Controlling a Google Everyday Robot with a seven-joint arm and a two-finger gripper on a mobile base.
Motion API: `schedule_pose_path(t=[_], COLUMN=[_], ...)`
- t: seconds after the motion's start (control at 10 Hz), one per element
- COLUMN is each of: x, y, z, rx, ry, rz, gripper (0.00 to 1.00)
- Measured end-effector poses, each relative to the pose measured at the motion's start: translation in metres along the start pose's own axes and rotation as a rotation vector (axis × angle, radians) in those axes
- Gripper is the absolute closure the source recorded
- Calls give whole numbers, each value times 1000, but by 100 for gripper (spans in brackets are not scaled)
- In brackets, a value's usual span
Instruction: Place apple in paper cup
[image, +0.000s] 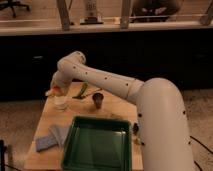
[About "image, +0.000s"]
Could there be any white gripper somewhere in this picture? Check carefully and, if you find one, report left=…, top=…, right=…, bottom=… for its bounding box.
left=50, top=71, right=72, bottom=96

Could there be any orange apple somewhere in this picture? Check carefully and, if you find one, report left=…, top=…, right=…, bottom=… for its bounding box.
left=52, top=87, right=60, bottom=95

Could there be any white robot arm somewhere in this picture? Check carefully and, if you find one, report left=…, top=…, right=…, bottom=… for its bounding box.
left=51, top=51, right=195, bottom=171

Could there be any dark metal cup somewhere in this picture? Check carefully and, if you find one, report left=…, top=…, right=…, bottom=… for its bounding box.
left=92, top=93, right=104, bottom=109

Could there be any yellow banana toy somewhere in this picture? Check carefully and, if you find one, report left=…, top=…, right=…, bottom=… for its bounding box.
left=45, top=90, right=53, bottom=97

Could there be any green vegetable toy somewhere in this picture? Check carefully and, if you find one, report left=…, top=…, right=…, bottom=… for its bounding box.
left=72, top=83, right=88, bottom=99

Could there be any thin dark stick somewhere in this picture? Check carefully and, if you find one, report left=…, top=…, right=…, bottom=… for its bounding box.
left=80, top=88, right=102, bottom=99

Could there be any blue gray cloth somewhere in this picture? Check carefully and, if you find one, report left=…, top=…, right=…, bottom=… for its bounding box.
left=35, top=124, right=69, bottom=152

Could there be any green plastic tray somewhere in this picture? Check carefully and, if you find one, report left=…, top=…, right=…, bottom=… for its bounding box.
left=61, top=116, right=132, bottom=171

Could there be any small dark object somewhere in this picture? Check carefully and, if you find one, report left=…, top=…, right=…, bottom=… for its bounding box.
left=133, top=123, right=139, bottom=135

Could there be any black office chair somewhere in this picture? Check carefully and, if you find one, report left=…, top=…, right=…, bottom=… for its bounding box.
left=0, top=0, right=30, bottom=18

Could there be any small green object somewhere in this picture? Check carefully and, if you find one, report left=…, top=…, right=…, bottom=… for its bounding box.
left=134, top=138, right=141, bottom=145

